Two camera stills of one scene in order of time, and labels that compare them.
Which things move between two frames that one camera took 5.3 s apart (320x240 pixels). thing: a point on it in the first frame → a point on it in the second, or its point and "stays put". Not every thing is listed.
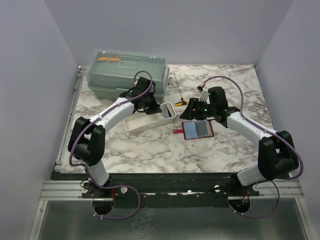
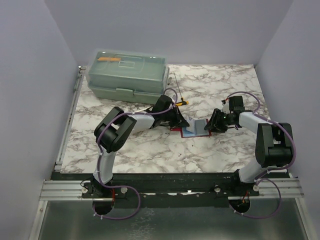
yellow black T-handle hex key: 182,102 stays put
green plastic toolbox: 111,72 stays put
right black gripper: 189,113 → 214,123
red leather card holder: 195,129 stays put
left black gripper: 155,108 → 179,121
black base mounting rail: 165,190 stays put
